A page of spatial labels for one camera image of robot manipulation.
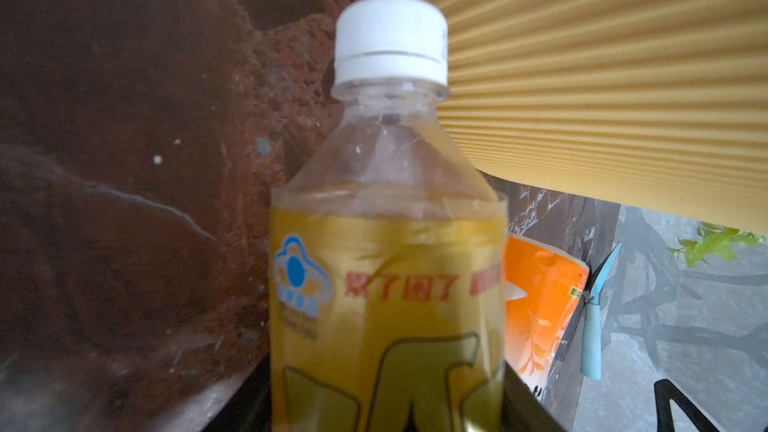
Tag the yellow ribbed waste bin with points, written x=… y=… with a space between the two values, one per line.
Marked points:
x=658 y=104

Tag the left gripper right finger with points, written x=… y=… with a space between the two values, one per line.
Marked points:
x=521 y=412

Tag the orange cap white bottle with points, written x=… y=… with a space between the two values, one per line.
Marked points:
x=543 y=288

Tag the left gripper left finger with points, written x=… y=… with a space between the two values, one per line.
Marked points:
x=250 y=408

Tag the white pot with flowers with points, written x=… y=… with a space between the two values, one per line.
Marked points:
x=717 y=241

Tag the yellow red label bottle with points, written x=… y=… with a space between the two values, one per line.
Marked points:
x=386 y=289

